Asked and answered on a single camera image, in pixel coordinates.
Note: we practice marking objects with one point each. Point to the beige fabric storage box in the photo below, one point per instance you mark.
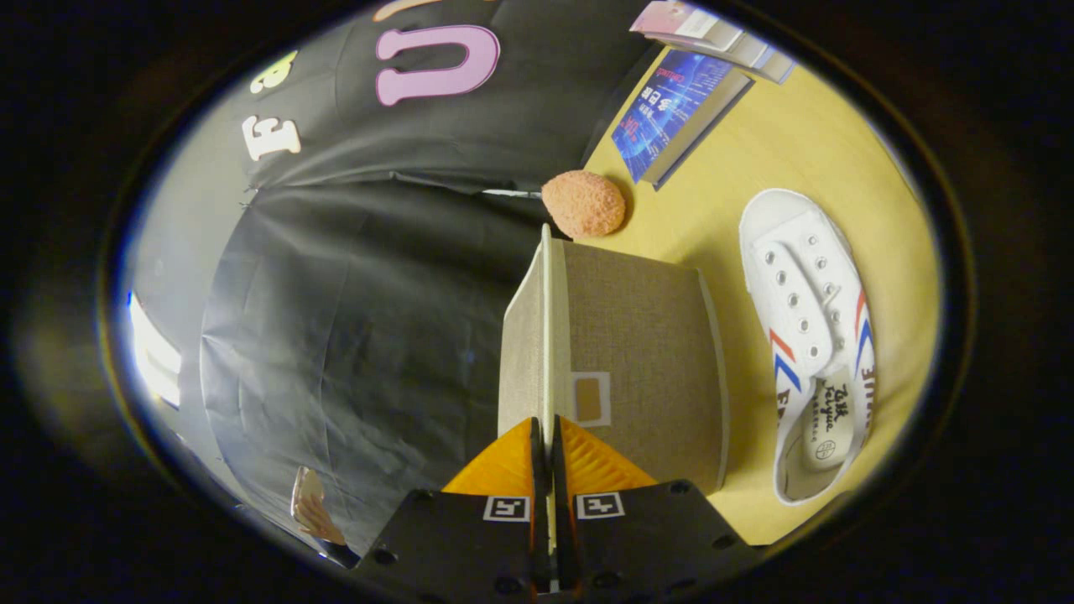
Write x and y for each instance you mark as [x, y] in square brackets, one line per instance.
[638, 352]

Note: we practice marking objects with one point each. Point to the white canvas shoe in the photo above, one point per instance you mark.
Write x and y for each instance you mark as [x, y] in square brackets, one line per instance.
[801, 285]

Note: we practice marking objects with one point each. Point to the black backdrop cloth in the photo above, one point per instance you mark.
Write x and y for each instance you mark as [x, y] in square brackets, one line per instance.
[352, 335]

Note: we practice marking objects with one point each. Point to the orange textured ball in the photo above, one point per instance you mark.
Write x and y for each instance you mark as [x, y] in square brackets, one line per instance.
[584, 204]

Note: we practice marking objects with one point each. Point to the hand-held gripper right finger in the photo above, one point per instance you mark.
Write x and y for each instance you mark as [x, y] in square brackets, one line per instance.
[562, 503]

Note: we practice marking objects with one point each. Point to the pink cover book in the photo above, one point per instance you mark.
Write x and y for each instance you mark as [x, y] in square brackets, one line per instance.
[680, 21]

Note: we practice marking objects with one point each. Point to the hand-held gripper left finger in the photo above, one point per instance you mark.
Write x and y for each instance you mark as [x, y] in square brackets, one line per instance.
[539, 503]

